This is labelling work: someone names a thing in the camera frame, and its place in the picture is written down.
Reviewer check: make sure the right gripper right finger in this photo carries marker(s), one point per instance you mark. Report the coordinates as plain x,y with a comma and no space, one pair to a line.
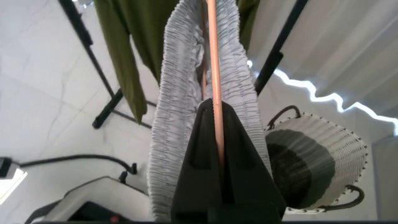
248,183

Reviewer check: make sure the pale grey garment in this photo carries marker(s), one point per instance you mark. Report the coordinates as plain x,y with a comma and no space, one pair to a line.
177,109

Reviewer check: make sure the pink clothes hanger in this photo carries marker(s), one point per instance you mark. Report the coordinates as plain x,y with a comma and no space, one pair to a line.
214,62

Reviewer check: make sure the black clothes rack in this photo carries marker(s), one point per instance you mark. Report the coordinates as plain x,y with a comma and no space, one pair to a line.
105,109

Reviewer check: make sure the green garment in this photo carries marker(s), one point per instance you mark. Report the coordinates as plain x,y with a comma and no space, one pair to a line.
130,46

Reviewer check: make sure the black power adapter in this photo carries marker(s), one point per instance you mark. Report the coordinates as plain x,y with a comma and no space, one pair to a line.
4,167

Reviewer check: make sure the white laundry basket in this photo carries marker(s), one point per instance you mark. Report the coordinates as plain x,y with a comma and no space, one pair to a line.
314,161

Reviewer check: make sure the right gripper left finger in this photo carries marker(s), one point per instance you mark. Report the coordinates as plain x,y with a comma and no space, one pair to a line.
199,174

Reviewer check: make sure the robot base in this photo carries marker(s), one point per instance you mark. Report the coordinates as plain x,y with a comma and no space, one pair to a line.
102,199

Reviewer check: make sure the white curtain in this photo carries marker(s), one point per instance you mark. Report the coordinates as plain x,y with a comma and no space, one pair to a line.
335,46

